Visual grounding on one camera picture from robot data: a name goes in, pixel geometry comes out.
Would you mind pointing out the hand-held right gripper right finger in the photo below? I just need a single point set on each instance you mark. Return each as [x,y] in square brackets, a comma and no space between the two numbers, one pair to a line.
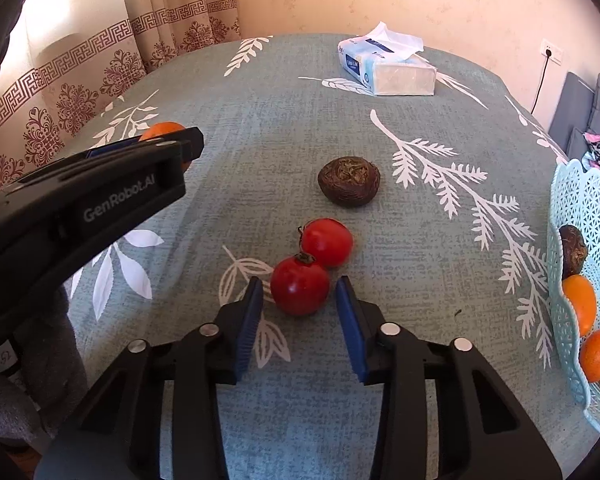
[352,330]

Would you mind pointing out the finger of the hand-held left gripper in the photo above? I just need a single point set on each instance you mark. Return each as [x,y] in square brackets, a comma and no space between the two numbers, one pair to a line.
[112,150]
[187,140]

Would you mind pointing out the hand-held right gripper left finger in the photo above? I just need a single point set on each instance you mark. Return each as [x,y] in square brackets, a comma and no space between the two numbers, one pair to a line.
[247,330]

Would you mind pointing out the small round orange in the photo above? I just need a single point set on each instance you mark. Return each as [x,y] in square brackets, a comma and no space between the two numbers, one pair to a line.
[162,129]

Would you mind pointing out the red tomato with stem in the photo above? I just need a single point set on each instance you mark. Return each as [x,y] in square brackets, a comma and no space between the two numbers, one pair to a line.
[300,285]

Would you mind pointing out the light blue lattice basket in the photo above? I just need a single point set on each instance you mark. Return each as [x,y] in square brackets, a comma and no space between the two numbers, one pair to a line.
[567,370]

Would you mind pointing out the oval smooth orange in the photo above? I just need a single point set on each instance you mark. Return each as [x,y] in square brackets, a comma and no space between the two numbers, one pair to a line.
[580,302]

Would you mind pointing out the dark water chestnut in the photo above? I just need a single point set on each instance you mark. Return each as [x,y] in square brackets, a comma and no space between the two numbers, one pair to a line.
[572,250]
[349,180]

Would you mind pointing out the person's left forearm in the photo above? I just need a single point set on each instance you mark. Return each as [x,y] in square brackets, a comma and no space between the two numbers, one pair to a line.
[50,360]

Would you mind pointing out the beige patterned curtain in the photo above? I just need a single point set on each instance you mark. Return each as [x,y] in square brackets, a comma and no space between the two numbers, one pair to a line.
[80,75]

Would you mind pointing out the tissue pack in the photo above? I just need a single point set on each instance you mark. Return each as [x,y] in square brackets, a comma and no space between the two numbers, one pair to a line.
[395,72]

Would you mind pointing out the pink cloth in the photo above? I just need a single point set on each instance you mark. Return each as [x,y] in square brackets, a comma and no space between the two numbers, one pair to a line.
[594,136]

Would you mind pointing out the white wall socket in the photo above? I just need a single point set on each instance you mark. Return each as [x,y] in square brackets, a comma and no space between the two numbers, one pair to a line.
[551,52]

